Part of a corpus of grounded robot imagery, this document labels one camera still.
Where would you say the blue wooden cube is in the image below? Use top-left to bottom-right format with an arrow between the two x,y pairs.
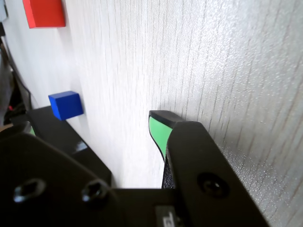
48,90 -> 85,122

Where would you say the red wooden cube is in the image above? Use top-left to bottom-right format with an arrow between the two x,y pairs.
22,0 -> 66,29

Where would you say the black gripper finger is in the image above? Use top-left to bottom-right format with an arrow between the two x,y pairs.
0,121 -> 125,227
147,110 -> 272,227

